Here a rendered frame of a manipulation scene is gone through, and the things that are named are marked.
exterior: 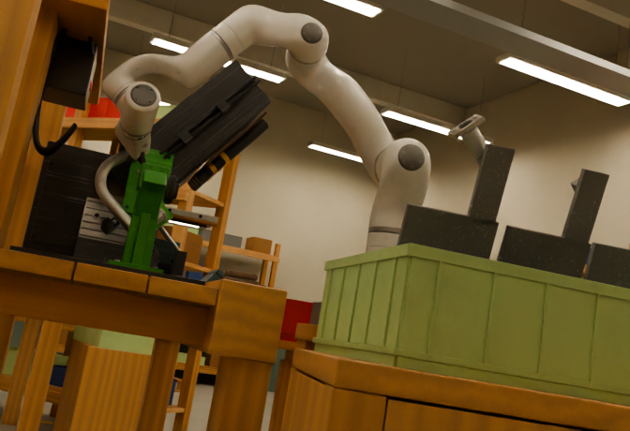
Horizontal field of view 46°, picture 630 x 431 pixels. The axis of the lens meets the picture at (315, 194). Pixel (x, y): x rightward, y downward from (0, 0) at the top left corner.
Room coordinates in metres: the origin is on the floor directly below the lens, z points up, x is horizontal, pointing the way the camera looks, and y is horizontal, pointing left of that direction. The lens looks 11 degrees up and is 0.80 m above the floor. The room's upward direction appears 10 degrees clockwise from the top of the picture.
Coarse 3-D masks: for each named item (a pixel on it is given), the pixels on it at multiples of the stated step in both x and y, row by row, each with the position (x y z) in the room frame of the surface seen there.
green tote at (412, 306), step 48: (336, 288) 1.34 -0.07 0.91; (384, 288) 1.10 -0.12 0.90; (432, 288) 1.03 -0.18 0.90; (480, 288) 1.05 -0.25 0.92; (528, 288) 1.07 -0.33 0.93; (576, 288) 1.08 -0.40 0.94; (624, 288) 1.10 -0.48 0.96; (336, 336) 1.30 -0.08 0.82; (384, 336) 1.06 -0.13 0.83; (432, 336) 1.03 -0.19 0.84; (480, 336) 1.05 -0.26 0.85; (528, 336) 1.07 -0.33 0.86; (576, 336) 1.09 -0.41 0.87; (624, 336) 1.11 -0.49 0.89; (528, 384) 1.07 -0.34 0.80; (576, 384) 1.09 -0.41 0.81; (624, 384) 1.11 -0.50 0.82
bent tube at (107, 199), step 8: (120, 152) 2.00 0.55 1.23; (112, 160) 1.99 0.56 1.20; (120, 160) 2.00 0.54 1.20; (104, 168) 1.98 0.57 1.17; (112, 168) 2.00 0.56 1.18; (96, 176) 1.97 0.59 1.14; (104, 176) 1.98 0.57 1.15; (96, 184) 1.97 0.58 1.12; (104, 184) 1.97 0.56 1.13; (104, 192) 1.97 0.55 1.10; (104, 200) 1.97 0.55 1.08; (112, 200) 1.97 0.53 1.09; (112, 208) 1.97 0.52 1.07; (120, 208) 1.97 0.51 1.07; (120, 216) 1.97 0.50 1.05; (128, 216) 1.98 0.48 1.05; (128, 224) 1.97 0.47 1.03
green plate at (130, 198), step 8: (152, 152) 2.09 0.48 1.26; (152, 160) 2.09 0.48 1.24; (160, 160) 2.10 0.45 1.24; (168, 160) 2.10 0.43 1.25; (136, 168) 2.07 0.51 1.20; (128, 176) 2.06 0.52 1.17; (136, 176) 2.06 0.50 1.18; (128, 184) 2.05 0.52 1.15; (136, 184) 2.06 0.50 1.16; (128, 192) 2.05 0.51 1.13; (136, 192) 2.06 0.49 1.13; (128, 200) 2.04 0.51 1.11; (128, 208) 2.04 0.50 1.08
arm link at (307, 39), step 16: (240, 16) 1.76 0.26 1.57; (256, 16) 1.76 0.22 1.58; (272, 16) 1.77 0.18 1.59; (288, 16) 1.75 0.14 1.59; (304, 16) 1.72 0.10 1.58; (224, 32) 1.76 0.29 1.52; (240, 32) 1.77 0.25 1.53; (256, 32) 1.78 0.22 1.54; (272, 32) 1.75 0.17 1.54; (288, 32) 1.72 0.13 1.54; (304, 32) 1.70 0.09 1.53; (320, 32) 1.71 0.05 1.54; (240, 48) 1.79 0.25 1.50; (288, 48) 1.74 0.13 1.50; (304, 48) 1.72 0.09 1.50; (320, 48) 1.73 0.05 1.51
